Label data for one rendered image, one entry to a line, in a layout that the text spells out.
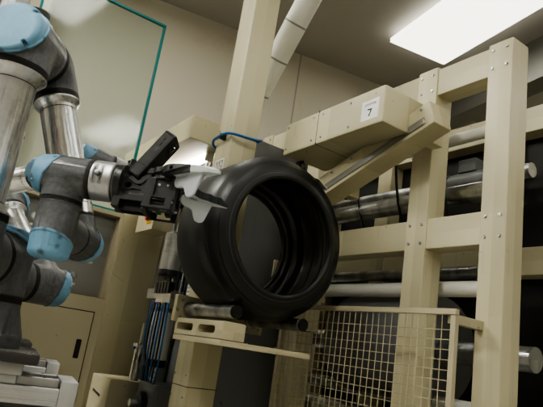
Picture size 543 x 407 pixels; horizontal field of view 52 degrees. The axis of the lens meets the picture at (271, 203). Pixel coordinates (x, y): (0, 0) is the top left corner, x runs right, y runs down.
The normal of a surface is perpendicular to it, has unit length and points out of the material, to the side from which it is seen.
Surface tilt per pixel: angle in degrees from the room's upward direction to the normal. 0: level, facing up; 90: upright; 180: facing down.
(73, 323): 90
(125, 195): 82
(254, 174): 82
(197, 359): 90
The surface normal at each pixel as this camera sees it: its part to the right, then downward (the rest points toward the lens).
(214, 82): 0.41, -0.18
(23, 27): -0.02, -0.39
